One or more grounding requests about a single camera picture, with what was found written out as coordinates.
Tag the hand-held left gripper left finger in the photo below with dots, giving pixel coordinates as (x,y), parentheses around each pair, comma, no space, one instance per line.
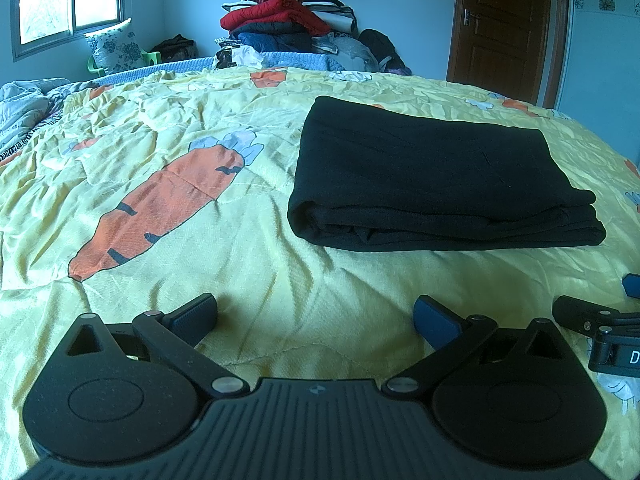
(194,316)

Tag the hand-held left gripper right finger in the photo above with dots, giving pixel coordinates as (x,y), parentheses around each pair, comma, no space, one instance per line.
(438,324)

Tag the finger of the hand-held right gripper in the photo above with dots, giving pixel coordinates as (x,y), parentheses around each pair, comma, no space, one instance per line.
(633,285)
(582,314)

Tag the black pants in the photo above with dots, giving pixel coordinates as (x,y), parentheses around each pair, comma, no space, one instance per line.
(430,175)

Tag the yellow carrot print bedsheet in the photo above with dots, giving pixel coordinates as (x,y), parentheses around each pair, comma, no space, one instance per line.
(200,220)

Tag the blue quilted mattress pad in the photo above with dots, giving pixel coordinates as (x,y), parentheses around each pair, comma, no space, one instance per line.
(165,66)

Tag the green plastic chair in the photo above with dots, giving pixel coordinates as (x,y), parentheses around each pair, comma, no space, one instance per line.
(150,57)

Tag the light blue patterned quilt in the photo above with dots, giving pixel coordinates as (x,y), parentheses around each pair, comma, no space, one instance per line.
(25,110)

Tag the dark bag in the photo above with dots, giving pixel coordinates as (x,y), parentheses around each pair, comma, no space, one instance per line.
(175,49)

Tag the black backpack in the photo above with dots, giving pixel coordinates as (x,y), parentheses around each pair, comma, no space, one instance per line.
(382,50)

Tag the floral print pillow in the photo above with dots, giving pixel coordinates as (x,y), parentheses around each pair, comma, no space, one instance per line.
(116,47)

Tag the brown wooden door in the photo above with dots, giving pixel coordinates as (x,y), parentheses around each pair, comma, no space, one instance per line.
(505,25)

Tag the pile of folded clothes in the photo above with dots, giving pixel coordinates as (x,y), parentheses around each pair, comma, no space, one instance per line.
(290,15)

